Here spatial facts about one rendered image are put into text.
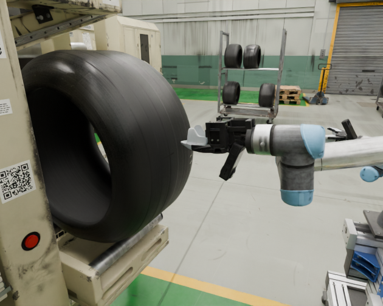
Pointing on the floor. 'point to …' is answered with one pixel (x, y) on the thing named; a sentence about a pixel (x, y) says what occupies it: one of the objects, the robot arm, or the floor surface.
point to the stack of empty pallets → (289, 95)
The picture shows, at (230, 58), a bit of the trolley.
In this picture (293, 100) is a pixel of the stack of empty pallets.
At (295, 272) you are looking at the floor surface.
